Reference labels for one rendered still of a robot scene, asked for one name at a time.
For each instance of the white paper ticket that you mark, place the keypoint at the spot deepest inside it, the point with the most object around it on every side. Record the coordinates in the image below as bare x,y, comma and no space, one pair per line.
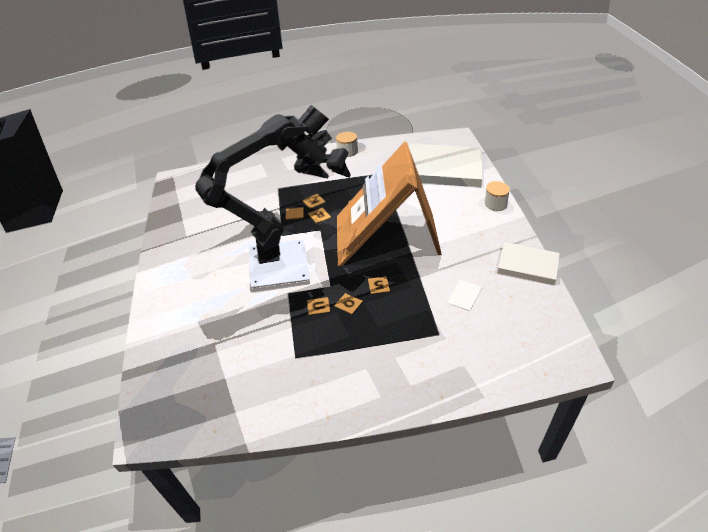
357,209

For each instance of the white paper card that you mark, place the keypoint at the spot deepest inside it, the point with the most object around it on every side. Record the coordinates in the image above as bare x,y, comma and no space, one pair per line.
464,295

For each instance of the cream rectangular block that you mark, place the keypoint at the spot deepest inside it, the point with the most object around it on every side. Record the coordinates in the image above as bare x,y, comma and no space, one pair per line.
528,263

